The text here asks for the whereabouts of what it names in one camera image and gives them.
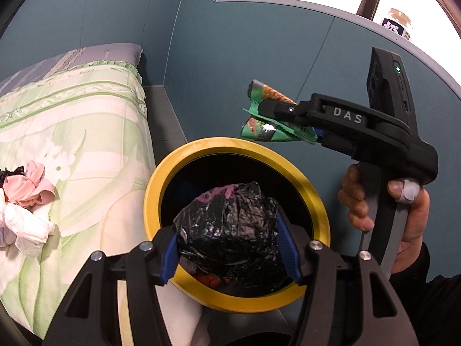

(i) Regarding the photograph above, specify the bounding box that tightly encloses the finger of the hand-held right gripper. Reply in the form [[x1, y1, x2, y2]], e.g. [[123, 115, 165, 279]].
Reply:
[[258, 99, 315, 127], [313, 127, 357, 155]]

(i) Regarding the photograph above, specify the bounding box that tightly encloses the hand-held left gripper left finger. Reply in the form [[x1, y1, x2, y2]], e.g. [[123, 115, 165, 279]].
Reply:
[[43, 229, 180, 346]]

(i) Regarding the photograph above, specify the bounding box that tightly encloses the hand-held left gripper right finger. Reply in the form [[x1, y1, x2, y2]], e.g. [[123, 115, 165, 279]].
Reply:
[[275, 211, 420, 346]]

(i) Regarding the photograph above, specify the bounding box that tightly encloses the yellow rimmed black bin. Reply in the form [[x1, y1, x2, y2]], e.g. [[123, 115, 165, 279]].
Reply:
[[143, 137, 331, 313]]

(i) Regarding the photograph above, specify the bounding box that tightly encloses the black plastic bag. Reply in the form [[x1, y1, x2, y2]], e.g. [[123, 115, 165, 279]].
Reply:
[[173, 182, 289, 286]]

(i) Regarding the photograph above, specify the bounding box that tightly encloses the grey striped bed sheet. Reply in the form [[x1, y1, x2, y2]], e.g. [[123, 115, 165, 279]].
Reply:
[[0, 43, 145, 92]]

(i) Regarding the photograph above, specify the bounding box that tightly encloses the green snack packet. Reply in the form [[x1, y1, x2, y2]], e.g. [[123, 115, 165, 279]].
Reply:
[[239, 79, 319, 145]]

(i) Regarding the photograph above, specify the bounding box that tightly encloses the person's right hand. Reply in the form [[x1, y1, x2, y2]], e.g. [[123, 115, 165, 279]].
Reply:
[[338, 163, 432, 275]]

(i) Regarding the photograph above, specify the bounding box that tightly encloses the pink cloth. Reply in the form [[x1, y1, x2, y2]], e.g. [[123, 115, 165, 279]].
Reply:
[[22, 160, 57, 208]]

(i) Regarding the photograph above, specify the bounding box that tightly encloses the green floral quilt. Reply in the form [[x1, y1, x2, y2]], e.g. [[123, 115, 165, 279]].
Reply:
[[0, 61, 210, 346]]

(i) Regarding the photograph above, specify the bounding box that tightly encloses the person's right forearm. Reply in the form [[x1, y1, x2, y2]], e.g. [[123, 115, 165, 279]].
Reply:
[[391, 243, 461, 346]]

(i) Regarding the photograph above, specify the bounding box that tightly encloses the labelled glass bottle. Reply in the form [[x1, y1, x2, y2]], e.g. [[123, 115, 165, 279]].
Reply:
[[380, 7, 413, 42]]

